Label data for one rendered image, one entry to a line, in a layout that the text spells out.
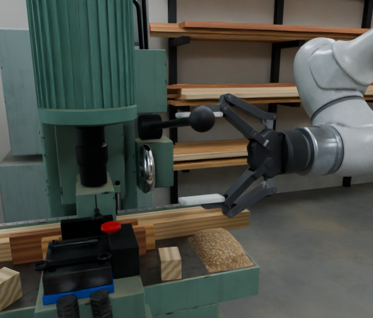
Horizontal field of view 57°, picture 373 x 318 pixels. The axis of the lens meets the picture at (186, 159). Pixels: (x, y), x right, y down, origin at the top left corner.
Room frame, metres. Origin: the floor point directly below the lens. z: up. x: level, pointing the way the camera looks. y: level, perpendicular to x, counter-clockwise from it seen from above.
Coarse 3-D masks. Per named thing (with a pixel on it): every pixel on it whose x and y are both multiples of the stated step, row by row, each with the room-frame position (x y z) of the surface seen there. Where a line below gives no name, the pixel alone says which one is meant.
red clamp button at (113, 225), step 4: (104, 224) 0.48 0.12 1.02; (108, 224) 0.48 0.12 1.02; (112, 224) 0.48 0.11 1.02; (116, 224) 0.48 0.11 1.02; (120, 224) 0.48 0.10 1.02; (104, 228) 0.47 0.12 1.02; (108, 228) 0.46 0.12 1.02; (112, 228) 0.46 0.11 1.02; (116, 228) 0.47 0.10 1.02; (120, 228) 0.47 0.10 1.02; (108, 232) 0.47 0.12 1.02; (112, 232) 0.47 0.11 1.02
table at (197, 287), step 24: (168, 240) 0.66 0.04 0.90; (0, 264) 0.57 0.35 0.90; (24, 264) 0.57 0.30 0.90; (144, 264) 0.57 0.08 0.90; (192, 264) 0.57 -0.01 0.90; (24, 288) 0.49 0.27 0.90; (144, 288) 0.50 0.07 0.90; (168, 288) 0.51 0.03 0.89; (192, 288) 0.52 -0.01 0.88; (216, 288) 0.53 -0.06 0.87; (240, 288) 0.55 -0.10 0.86; (0, 312) 0.44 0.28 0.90; (24, 312) 0.44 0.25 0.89; (168, 312) 0.51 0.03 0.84
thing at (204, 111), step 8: (192, 112) 0.44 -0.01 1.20; (200, 112) 0.44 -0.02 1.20; (208, 112) 0.44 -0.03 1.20; (144, 120) 0.78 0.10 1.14; (152, 120) 0.79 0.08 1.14; (160, 120) 0.79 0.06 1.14; (176, 120) 0.56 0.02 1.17; (184, 120) 0.51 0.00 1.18; (192, 120) 0.44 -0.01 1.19; (200, 120) 0.43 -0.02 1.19; (208, 120) 0.44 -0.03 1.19; (144, 128) 0.78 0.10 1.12; (152, 128) 0.75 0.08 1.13; (160, 128) 0.68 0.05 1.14; (192, 128) 0.45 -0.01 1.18; (200, 128) 0.44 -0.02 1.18; (208, 128) 0.44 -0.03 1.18; (144, 136) 0.78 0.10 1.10; (152, 136) 0.79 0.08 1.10; (160, 136) 0.79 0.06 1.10
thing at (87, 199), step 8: (80, 184) 0.63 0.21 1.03; (104, 184) 0.63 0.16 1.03; (80, 192) 0.59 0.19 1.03; (88, 192) 0.59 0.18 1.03; (96, 192) 0.59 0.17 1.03; (104, 192) 0.59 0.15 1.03; (112, 192) 0.60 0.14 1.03; (80, 200) 0.58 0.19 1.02; (88, 200) 0.58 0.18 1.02; (96, 200) 0.59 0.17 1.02; (104, 200) 0.59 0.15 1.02; (112, 200) 0.60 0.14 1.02; (80, 208) 0.58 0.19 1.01; (88, 208) 0.58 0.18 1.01; (104, 208) 0.59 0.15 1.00; (112, 208) 0.60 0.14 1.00; (80, 216) 0.58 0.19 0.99; (88, 216) 0.58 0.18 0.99
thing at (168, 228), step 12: (180, 216) 0.69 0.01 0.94; (192, 216) 0.69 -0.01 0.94; (204, 216) 0.69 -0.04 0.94; (216, 216) 0.70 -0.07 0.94; (240, 216) 0.72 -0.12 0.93; (156, 228) 0.66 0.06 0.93; (168, 228) 0.67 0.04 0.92; (180, 228) 0.68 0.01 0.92; (192, 228) 0.68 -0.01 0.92; (204, 228) 0.69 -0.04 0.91; (228, 228) 0.71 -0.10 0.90; (0, 240) 0.58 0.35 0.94; (0, 252) 0.57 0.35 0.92
